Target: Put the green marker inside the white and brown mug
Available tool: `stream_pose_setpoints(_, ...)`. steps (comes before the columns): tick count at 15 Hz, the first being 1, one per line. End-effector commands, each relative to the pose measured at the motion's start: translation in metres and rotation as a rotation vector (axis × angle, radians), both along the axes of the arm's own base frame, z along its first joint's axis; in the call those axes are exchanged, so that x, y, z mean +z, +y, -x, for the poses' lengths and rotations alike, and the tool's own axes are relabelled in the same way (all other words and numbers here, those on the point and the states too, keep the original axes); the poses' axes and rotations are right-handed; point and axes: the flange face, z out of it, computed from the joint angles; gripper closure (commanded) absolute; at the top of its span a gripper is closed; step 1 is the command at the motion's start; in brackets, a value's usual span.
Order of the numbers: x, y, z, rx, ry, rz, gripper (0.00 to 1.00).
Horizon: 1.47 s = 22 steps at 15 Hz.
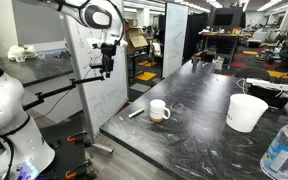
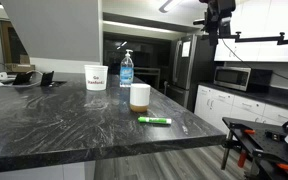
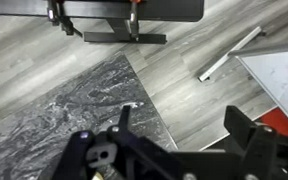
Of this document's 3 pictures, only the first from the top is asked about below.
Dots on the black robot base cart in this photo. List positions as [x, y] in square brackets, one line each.
[68, 141]

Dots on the cardboard box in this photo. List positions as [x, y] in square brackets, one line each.
[136, 41]

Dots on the clear plastic water jug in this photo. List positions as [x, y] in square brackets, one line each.
[274, 162]

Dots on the white and brown mug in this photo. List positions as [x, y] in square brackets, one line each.
[159, 111]

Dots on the black wall monitor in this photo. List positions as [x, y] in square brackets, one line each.
[223, 19]

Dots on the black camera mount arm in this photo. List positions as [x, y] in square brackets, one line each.
[73, 84]

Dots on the white power strip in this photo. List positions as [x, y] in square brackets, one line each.
[267, 84]

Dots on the green marker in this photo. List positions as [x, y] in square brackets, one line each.
[139, 111]

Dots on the black side table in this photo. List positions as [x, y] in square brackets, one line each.
[33, 71]

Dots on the large whiteboard on stand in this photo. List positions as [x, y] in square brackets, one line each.
[96, 37]

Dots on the wooden high desk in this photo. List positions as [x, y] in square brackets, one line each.
[223, 44]

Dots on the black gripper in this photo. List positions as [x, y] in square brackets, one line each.
[108, 51]

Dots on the black office chair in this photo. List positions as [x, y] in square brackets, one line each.
[252, 72]

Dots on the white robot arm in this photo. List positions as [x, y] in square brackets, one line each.
[27, 154]

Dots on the white cloth bundle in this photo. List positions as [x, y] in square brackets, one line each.
[20, 53]

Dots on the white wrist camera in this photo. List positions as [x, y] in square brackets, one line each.
[94, 43]

